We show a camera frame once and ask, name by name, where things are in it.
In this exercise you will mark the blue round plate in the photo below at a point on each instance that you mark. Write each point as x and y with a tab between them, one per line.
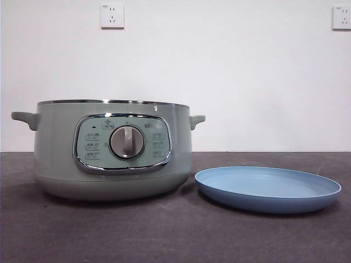
263	189

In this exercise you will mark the pale green electric steamer pot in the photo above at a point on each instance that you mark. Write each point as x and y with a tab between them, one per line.
55	153

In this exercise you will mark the white wall socket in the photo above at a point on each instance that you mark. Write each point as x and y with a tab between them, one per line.
342	18
112	17

